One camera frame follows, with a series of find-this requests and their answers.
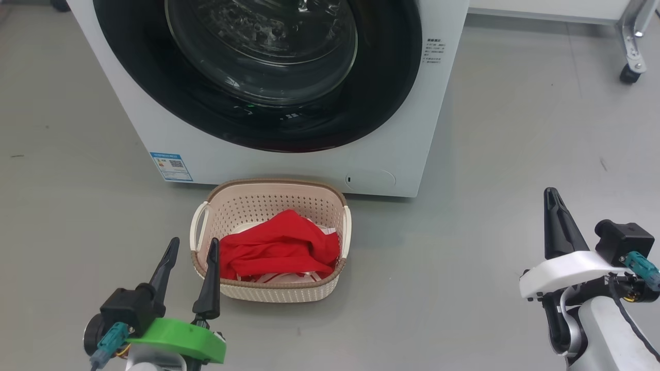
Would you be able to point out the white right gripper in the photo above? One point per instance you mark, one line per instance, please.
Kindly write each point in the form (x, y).
(562, 270)

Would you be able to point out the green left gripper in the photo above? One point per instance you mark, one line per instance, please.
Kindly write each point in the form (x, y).
(180, 335)

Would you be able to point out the plain red garment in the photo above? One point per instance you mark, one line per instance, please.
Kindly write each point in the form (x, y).
(278, 242)

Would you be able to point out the red white striped jersey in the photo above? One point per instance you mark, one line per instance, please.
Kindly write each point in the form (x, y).
(289, 278)

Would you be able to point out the black glass washing machine door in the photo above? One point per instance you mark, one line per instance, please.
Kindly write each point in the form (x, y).
(386, 93)

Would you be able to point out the cream perforated laundry basket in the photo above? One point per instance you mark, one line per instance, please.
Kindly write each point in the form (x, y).
(268, 201)

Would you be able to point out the white front-load washing machine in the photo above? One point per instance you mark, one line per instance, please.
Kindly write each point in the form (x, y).
(289, 165)

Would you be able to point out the blue energy label sticker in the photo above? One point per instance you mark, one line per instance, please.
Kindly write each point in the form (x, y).
(171, 166)

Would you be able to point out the flat metal stand with caster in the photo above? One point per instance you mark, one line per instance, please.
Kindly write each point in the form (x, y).
(634, 51)

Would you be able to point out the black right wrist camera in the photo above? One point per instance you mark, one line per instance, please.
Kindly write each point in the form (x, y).
(621, 239)

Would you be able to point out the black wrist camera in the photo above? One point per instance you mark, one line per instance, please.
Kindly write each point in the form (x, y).
(621, 239)
(126, 309)

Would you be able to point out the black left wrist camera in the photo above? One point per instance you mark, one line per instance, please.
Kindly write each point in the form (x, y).
(126, 309)

